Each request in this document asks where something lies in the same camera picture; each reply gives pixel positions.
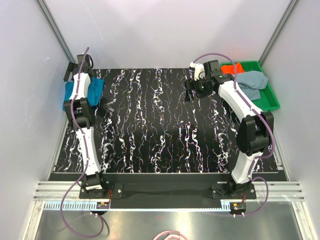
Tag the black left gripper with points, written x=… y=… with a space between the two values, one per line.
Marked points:
x=71 y=66

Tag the aluminium frame rail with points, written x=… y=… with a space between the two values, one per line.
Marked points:
x=277 y=191

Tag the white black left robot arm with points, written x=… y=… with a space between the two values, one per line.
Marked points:
x=79 y=112

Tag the orange t shirt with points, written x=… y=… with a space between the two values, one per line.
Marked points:
x=230 y=69

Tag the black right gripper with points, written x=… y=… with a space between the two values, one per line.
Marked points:
x=191 y=84

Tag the blue t shirt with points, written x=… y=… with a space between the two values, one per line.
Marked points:
x=90 y=88

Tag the green plastic tray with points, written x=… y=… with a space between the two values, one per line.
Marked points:
x=268 y=100

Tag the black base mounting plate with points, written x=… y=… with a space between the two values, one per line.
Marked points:
x=216 y=191

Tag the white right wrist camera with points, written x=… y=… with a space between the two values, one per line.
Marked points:
x=199 y=70

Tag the grey t shirt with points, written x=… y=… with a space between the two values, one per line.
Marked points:
x=251 y=82

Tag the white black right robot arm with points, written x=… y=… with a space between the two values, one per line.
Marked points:
x=255 y=133

